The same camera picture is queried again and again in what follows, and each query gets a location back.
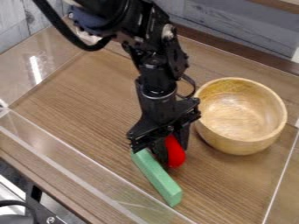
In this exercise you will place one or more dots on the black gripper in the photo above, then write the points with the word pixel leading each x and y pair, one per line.
pixel 165 115

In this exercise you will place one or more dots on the red plush strawberry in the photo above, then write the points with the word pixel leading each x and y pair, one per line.
pixel 175 152

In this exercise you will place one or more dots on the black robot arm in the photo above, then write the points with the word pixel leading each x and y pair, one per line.
pixel 140 26

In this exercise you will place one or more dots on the green rectangular block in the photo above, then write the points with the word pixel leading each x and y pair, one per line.
pixel 157 177

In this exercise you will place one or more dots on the wooden bowl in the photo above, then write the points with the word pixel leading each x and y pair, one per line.
pixel 243 115

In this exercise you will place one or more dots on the clear acrylic front wall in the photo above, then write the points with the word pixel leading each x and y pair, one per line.
pixel 84 185

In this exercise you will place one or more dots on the black metal table frame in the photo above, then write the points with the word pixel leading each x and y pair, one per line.
pixel 44 215

